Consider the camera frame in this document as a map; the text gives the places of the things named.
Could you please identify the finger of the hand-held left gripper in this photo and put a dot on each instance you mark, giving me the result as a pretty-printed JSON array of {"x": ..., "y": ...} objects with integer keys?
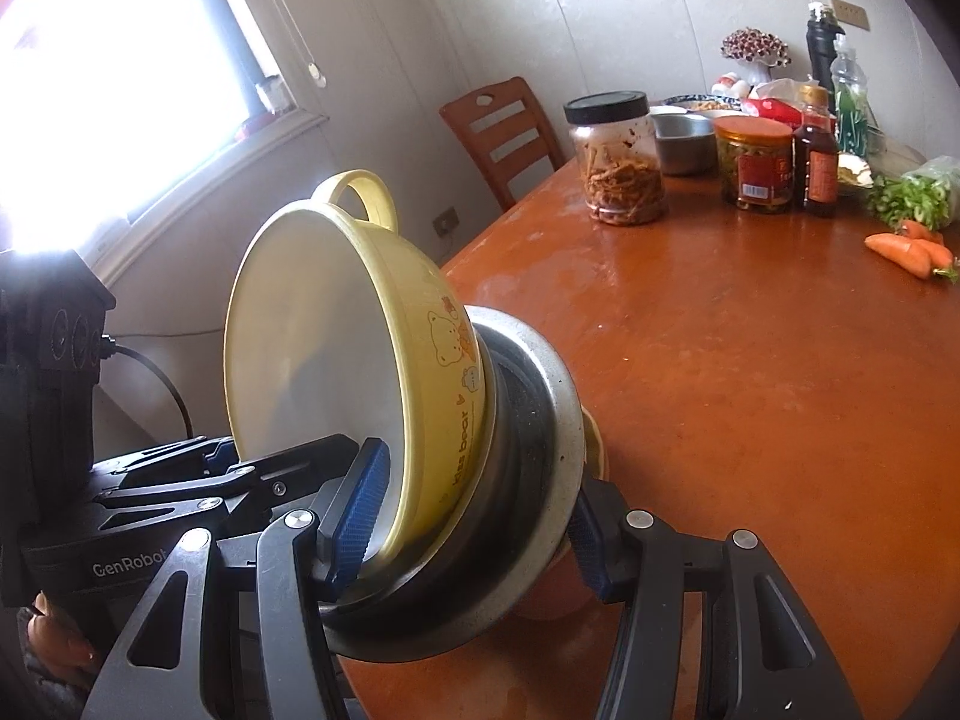
[
  {"x": 221, "y": 452},
  {"x": 277, "y": 476}
]

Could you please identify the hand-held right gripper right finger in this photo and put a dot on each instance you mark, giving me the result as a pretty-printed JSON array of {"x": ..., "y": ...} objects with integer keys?
[{"x": 592, "y": 555}]

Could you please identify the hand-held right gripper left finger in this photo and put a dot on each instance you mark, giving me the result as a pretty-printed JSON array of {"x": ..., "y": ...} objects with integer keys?
[{"x": 360, "y": 525}]

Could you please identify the yellow shell-shaped plate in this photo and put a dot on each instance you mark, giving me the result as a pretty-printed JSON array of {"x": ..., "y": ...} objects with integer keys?
[{"x": 594, "y": 442}]

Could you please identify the large steel bowl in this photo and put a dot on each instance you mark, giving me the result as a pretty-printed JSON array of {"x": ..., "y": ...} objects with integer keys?
[{"x": 525, "y": 435}]

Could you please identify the round metal pan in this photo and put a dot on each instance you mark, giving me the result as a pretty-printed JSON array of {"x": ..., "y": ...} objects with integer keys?
[{"x": 564, "y": 412}]

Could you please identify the person's left hand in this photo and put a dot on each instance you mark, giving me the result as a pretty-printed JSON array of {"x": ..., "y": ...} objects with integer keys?
[{"x": 64, "y": 634}]

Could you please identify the small red object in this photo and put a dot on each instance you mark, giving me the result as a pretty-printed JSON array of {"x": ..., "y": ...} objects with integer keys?
[{"x": 255, "y": 126}]

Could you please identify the window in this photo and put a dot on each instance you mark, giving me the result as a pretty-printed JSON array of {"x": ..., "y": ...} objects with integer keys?
[{"x": 112, "y": 75}]

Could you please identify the small white box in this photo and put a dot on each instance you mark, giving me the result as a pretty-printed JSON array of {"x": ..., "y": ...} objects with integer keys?
[{"x": 271, "y": 95}]

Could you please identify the black-lidded clear jar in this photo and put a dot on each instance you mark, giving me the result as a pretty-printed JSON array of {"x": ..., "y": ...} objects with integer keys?
[{"x": 622, "y": 165}]

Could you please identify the brown slatted wooden chair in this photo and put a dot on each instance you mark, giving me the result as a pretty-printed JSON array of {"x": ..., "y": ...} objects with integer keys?
[{"x": 499, "y": 135}]

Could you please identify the dull steel basin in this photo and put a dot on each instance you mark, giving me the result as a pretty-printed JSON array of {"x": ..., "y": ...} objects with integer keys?
[{"x": 686, "y": 146}]

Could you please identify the red-lidded pickle jar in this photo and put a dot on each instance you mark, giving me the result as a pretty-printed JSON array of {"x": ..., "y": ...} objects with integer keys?
[{"x": 754, "y": 165}]

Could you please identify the orange carrot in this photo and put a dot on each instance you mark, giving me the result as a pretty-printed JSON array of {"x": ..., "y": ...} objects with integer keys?
[
  {"x": 900, "y": 255},
  {"x": 922, "y": 232}
]

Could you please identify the brown sauce bottle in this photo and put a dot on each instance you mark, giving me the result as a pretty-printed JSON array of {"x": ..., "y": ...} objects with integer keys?
[{"x": 817, "y": 165}]

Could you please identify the blue patterned bowl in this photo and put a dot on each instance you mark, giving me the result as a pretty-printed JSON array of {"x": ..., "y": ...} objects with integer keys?
[{"x": 694, "y": 103}]

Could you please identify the gold foil packet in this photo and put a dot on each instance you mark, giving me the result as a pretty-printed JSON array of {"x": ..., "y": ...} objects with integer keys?
[{"x": 855, "y": 171}]

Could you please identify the bag of green herbs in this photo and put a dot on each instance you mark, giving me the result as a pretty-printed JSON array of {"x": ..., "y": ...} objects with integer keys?
[{"x": 919, "y": 199}]

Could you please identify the red white plastic bag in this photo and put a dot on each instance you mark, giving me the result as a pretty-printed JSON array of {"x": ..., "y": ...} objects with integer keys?
[{"x": 776, "y": 101}]

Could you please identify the white snack packet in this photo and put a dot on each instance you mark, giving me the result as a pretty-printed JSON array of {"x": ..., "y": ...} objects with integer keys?
[{"x": 729, "y": 84}]

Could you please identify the clear plastic bottle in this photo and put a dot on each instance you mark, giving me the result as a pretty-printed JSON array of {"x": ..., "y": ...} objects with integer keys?
[{"x": 851, "y": 105}]

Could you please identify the dried flower ornament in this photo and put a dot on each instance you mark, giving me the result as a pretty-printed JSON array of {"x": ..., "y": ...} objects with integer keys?
[{"x": 754, "y": 45}]

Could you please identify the black thermos bottle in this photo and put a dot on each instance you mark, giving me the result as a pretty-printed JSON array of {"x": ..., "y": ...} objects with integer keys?
[{"x": 823, "y": 41}]

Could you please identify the wall power socket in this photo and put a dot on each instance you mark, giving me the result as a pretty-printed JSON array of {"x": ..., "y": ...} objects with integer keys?
[{"x": 446, "y": 220}]

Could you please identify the gold wall switch plate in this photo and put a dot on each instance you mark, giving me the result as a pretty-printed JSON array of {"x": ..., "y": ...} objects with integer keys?
[{"x": 850, "y": 13}]

